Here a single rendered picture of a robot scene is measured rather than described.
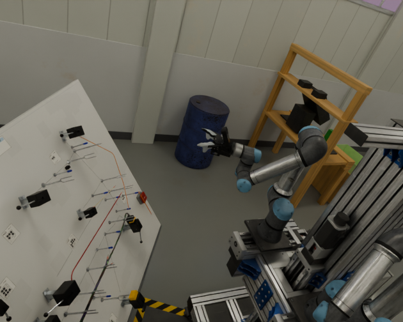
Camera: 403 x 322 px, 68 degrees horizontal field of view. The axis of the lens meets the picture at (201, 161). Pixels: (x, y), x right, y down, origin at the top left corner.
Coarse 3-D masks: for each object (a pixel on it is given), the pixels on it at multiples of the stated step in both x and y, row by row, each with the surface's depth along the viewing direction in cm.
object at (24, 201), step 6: (36, 192) 103; (42, 192) 102; (24, 198) 105; (30, 198) 100; (36, 198) 100; (42, 198) 103; (48, 198) 104; (24, 204) 97; (30, 204) 101; (36, 204) 100
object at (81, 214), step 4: (88, 208) 128; (92, 208) 127; (80, 212) 129; (84, 212) 126; (88, 212) 125; (92, 212) 127; (96, 212) 129; (80, 216) 128; (84, 216) 124; (88, 216) 126; (92, 216) 126
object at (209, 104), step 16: (192, 96) 385; (208, 96) 400; (192, 112) 369; (208, 112) 360; (224, 112) 373; (192, 128) 376; (208, 128) 371; (192, 144) 386; (192, 160) 399; (208, 160) 408
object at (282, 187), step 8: (304, 128) 156; (312, 128) 153; (304, 136) 151; (312, 136) 147; (320, 136) 147; (296, 144) 158; (288, 176) 166; (296, 176) 165; (280, 184) 171; (288, 184) 168; (272, 192) 175; (280, 192) 170; (288, 192) 171
